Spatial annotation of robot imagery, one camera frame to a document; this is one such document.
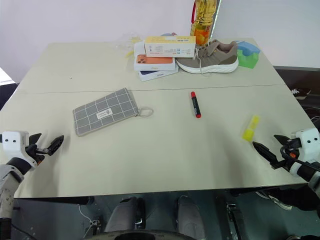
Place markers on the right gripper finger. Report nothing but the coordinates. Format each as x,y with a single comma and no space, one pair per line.
266,153
283,140

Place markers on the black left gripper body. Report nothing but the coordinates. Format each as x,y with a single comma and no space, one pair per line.
33,151

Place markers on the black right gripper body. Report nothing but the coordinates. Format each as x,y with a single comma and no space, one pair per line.
292,150

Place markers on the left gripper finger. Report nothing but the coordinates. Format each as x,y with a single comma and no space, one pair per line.
35,138
55,145

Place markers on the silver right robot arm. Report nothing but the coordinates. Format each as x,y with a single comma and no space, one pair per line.
313,180

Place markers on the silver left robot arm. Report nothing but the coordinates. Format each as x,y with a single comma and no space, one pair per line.
7,185

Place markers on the grey checked pouch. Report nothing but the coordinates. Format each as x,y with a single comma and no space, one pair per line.
105,112

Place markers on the yellow highlighter pen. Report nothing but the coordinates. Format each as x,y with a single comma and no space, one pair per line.
250,128

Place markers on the dark and white floor sneaker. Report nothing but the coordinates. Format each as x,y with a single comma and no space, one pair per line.
277,198

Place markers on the black chair with white top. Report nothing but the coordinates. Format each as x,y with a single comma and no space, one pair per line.
6,92

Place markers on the dark brown side furniture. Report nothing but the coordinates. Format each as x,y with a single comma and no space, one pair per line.
300,82

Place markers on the red and black marker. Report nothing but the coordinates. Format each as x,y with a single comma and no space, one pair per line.
195,105

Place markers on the green foam block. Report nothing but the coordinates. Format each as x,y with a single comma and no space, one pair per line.
247,61

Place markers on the grey left robot leg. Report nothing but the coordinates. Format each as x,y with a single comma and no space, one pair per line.
123,215

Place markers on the blue foam block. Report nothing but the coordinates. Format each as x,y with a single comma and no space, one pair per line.
247,48

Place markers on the taupe sneaker with white sole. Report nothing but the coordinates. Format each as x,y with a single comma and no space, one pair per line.
212,60

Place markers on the blue phone picture box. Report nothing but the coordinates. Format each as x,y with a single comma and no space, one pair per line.
156,74

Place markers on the clear plastic bag with yellow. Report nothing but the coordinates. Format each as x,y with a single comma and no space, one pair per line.
132,41

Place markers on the orange phone picture box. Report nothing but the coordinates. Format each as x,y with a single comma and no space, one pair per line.
155,62

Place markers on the yellow cooking oil bottle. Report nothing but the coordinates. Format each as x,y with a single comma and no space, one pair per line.
202,22

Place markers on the white and yellow carton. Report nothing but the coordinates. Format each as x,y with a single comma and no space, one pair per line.
170,46

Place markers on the blue and red round object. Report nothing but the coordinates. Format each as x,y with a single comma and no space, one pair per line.
168,34

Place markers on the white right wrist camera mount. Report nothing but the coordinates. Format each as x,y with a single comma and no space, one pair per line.
308,143

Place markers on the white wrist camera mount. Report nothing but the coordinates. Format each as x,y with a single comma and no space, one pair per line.
308,143
13,145

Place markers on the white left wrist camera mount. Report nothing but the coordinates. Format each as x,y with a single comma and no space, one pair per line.
13,145

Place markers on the black table frame leg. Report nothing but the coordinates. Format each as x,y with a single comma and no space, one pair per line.
233,217

